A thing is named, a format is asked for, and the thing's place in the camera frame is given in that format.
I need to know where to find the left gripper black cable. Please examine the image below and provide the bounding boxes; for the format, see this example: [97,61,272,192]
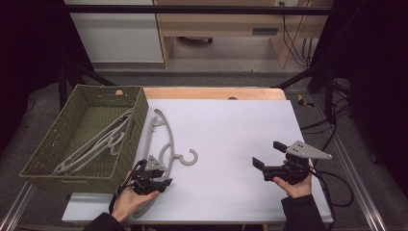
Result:
[108,158,142,216]

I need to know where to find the green woven basket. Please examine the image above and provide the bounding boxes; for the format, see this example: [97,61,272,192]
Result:
[18,84,149,195]

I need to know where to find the black horizontal frame bar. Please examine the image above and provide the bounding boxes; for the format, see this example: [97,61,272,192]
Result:
[61,4,331,15]

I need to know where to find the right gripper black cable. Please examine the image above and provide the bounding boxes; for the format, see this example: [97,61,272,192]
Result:
[309,167,355,222]

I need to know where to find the aluminium rail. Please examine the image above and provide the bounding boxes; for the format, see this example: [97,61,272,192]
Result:
[0,182,37,231]
[312,95,388,231]

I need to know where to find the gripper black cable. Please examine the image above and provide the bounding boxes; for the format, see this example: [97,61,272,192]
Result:
[309,167,355,222]
[108,158,142,216]

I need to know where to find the yellow and black tool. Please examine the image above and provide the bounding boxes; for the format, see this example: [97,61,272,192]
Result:
[296,93,316,109]

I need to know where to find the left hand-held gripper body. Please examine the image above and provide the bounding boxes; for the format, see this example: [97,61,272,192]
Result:
[131,155,166,196]

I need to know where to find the black curtain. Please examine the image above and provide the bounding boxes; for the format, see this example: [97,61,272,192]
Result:
[309,0,408,197]
[0,0,94,152]

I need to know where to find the person's right hand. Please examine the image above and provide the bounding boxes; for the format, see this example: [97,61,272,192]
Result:
[272,174,314,199]

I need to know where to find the light wooden desk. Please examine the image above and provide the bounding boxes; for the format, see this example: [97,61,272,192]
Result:
[153,0,335,69]

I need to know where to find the wooden table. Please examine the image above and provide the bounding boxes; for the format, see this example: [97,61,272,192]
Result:
[142,87,287,101]

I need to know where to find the person's left hand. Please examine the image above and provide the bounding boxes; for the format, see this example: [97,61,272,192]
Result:
[110,171,161,224]

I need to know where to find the black floor cables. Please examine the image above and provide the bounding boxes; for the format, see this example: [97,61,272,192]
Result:
[299,80,351,148]

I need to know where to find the white cabinet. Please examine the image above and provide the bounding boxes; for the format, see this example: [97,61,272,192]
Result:
[64,0,165,64]

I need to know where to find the white table mat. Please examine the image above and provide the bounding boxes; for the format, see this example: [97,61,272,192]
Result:
[62,98,335,224]

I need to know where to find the black metal stand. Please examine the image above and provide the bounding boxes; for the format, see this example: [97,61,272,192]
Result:
[272,62,336,123]
[58,61,115,110]

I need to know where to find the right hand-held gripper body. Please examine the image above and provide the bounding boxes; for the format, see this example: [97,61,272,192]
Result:
[262,140,334,186]

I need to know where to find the black hanging cables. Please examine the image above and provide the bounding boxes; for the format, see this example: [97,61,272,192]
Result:
[281,2,312,67]

